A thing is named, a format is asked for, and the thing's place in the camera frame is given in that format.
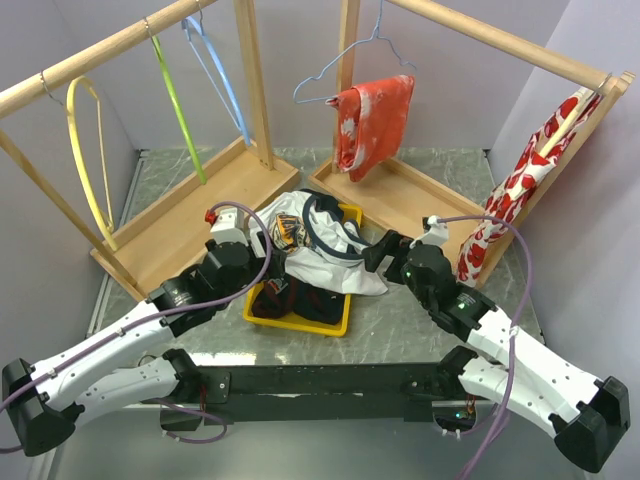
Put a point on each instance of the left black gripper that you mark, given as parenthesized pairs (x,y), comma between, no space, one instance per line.
(277,258)

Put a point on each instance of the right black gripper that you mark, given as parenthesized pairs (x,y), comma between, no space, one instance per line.
(393,244)

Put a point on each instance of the white graphic tank top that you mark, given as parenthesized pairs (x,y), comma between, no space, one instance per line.
(322,247)

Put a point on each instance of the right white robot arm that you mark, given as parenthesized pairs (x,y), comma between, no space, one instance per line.
(584,415)

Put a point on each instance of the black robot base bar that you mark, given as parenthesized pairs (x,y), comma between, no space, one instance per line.
(253,393)

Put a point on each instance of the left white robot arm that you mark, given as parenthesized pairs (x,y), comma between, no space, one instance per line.
(49,400)

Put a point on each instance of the green hanger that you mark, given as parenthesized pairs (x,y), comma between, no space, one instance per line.
(172,92)

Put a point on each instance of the wooden hanger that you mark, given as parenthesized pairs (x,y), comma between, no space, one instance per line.
(566,124)

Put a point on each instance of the blue plastic hanger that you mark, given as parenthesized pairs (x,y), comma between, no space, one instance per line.
(225,91)

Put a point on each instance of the yellow hanger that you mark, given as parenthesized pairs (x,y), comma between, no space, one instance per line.
(104,220)

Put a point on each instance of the dark navy garment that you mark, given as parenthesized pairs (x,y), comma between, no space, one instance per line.
(288,295)

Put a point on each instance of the right wooden clothes rack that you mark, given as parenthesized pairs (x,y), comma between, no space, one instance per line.
(396,193)

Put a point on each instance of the wooden clothes rack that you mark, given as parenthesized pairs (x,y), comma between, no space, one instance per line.
(396,193)
(169,234)

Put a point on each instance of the yellow plastic bin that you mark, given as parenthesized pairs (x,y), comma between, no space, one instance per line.
(293,322)

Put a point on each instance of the left wooden clothes rack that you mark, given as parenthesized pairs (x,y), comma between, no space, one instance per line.
(169,234)

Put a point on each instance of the red floral white garment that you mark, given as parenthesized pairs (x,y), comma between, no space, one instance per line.
(509,197)

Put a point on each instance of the orange tie-dye garment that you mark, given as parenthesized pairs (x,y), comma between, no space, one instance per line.
(372,119)

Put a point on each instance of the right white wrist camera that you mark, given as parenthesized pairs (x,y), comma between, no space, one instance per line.
(435,232)

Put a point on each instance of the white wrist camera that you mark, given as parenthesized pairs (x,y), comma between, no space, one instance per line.
(227,226)
(435,232)

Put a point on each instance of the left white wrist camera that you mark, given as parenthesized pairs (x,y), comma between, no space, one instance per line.
(227,226)

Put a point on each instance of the blue wire hanger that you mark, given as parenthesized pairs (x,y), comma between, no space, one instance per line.
(377,53)

